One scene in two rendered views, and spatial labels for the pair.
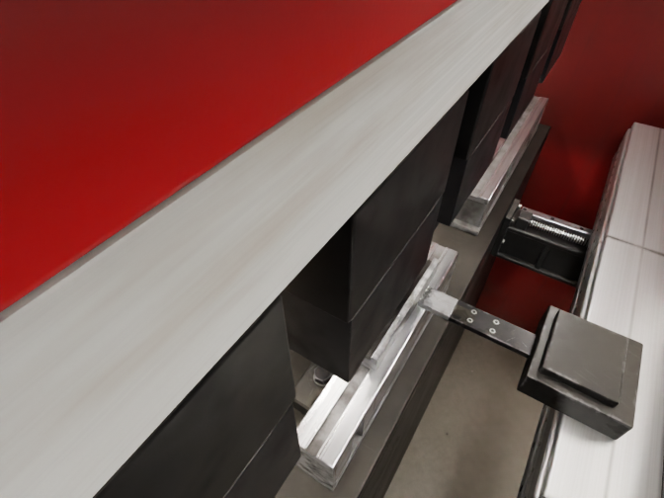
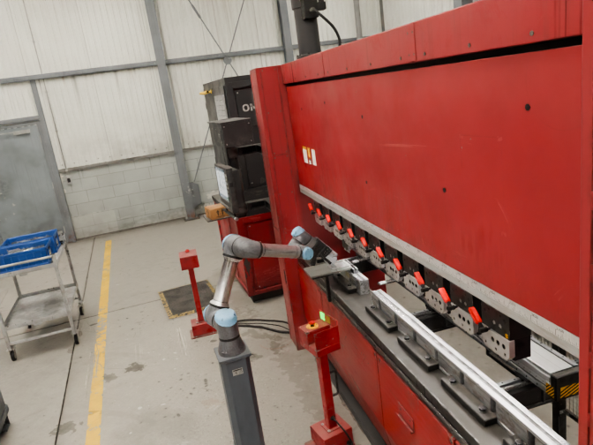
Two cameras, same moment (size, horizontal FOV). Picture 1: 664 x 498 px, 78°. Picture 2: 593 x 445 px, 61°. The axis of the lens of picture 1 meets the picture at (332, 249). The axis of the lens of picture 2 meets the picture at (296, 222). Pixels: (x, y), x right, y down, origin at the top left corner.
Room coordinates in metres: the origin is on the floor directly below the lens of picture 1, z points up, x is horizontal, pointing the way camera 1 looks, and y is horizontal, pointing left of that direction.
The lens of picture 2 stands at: (-1.57, 2.30, 2.14)
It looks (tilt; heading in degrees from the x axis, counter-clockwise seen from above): 15 degrees down; 314
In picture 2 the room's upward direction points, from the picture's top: 8 degrees counter-clockwise
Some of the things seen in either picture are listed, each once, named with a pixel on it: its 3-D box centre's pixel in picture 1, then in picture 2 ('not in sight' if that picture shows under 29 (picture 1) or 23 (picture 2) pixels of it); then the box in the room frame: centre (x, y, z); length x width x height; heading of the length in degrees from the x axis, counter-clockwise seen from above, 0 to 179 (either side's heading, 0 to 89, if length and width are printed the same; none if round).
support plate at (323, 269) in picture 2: not in sight; (326, 268); (0.45, 0.01, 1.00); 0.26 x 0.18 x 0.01; 57
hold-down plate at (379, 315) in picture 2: not in sight; (380, 317); (-0.11, 0.26, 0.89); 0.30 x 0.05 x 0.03; 147
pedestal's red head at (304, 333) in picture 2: not in sight; (318, 333); (0.27, 0.36, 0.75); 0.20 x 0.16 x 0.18; 161
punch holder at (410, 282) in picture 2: not in sight; (418, 273); (-0.45, 0.42, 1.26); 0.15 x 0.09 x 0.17; 147
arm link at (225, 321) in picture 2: not in sight; (226, 322); (0.55, 0.78, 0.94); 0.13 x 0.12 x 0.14; 166
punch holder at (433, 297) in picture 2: not in sight; (442, 288); (-0.62, 0.52, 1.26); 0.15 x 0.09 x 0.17; 147
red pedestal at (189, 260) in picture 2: not in sight; (195, 291); (2.28, -0.18, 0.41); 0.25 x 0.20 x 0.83; 57
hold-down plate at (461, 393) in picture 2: not in sight; (467, 399); (-0.79, 0.69, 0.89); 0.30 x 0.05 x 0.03; 147
